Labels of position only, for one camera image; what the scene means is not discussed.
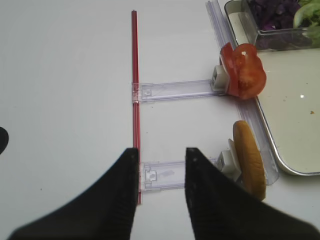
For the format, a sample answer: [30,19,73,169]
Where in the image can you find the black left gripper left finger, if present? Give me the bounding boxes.
[9,148,139,240]

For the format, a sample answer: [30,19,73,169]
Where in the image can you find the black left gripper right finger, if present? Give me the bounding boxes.
[185,147,320,240]

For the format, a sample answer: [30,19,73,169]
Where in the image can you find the white pusher block tomato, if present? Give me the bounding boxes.
[211,65,230,93]

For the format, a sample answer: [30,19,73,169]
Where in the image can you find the inner tomato slice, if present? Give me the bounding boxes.
[232,43,267,100]

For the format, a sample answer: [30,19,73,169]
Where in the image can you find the tomato slice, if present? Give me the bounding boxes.
[232,43,267,100]
[220,42,240,98]

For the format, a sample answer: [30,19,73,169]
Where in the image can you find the outer tomato slice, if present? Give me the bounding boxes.
[220,42,240,98]

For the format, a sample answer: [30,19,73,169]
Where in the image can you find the green lettuce pile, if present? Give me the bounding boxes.
[293,0,320,48]

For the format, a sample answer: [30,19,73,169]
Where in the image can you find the upright bun half left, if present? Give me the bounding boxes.
[233,120,266,201]

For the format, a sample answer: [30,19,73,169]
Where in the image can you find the white pusher block bun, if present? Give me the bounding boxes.
[215,138,242,182]

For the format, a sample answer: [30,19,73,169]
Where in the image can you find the cream metal tray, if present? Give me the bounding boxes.
[224,0,320,176]

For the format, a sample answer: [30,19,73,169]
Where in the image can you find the clear plastic salad box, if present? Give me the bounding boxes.
[240,0,320,51]

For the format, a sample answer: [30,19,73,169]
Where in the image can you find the purple cabbage pieces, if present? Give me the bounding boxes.
[247,0,300,50]

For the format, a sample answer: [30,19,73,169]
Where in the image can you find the clear rail behind bun half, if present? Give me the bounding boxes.
[138,157,220,194]

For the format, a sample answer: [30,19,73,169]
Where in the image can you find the left red rail strip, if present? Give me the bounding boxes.
[131,9,144,207]

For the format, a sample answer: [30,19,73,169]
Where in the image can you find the clear rail behind tomato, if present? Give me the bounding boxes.
[138,79,225,103]

